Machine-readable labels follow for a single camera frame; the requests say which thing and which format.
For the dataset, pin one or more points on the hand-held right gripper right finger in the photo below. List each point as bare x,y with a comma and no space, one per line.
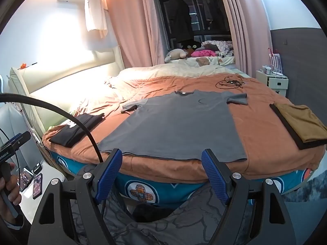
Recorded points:
216,178

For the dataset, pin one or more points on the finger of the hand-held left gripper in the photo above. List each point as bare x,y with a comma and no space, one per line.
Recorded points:
19,140

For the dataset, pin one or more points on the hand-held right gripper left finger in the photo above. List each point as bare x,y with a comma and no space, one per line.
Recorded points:
108,176

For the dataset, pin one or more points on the grey t-shirt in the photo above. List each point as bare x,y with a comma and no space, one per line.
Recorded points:
173,122

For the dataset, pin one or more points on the person's left forearm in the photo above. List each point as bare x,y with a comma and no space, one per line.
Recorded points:
15,229

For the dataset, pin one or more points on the person's left hand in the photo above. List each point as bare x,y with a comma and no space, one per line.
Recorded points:
14,194

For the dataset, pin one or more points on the pale grey cushion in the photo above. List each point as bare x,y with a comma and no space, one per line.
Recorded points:
12,122

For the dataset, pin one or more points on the smartphone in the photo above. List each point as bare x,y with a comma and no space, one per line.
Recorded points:
25,180
37,186

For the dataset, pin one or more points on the white side table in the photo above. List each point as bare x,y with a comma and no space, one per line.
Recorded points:
26,209

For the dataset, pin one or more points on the teal printed bedsheet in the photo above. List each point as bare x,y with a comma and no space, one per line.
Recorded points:
166,194

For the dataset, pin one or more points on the black folded garment white mark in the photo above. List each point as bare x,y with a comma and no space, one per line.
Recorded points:
74,132

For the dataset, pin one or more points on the orange blanket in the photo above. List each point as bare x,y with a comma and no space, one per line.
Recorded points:
255,137

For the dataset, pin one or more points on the grey patterned clothing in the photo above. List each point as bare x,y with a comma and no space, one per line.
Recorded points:
178,229

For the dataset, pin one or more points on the cream padded headboard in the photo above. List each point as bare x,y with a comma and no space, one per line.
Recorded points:
63,81

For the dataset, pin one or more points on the grey fluffy rug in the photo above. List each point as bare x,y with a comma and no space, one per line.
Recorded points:
306,188

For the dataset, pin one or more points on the white nightstand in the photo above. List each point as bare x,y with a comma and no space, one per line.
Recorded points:
277,83

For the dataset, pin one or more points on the cream printed bedding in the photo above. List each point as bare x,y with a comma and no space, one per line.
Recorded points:
212,61

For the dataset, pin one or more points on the cream duvet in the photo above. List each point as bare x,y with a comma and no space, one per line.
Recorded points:
166,70

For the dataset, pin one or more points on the pink cloth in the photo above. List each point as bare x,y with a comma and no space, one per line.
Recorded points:
203,53

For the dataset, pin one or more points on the beige plush toy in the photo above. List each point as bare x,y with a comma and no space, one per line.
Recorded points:
176,54

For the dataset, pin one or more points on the striped gift bag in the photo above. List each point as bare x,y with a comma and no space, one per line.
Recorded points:
276,61

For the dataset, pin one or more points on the floral blanket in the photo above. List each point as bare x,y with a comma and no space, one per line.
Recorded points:
219,46

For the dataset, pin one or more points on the black plush toy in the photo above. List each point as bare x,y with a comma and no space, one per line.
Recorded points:
191,45

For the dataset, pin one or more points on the white hanging garment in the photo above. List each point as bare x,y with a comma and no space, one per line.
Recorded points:
94,12

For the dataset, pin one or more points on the dark hanging coat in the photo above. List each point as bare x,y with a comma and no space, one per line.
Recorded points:
178,17

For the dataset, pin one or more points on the dark window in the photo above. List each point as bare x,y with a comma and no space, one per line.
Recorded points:
196,12

